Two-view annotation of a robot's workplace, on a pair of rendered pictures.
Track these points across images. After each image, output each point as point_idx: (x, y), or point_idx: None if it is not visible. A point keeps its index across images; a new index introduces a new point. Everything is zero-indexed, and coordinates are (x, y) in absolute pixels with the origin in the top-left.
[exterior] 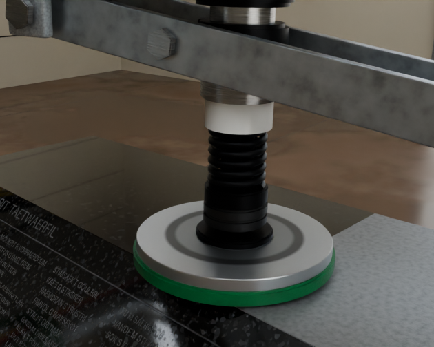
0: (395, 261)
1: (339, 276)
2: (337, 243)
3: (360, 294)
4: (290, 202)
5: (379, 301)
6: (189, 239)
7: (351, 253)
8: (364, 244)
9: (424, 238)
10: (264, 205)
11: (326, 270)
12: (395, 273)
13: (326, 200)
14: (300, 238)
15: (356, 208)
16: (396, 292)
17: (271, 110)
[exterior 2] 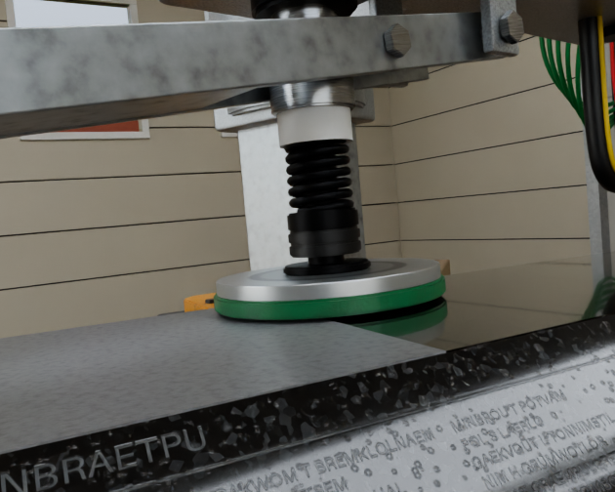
0: (239, 345)
1: (241, 325)
2: (330, 328)
3: (193, 329)
4: (523, 315)
5: (170, 333)
6: None
7: (291, 331)
8: (310, 337)
9: (294, 366)
10: (299, 232)
11: (228, 301)
12: (211, 342)
13: (536, 330)
14: (287, 280)
15: (476, 342)
16: (173, 339)
17: (287, 121)
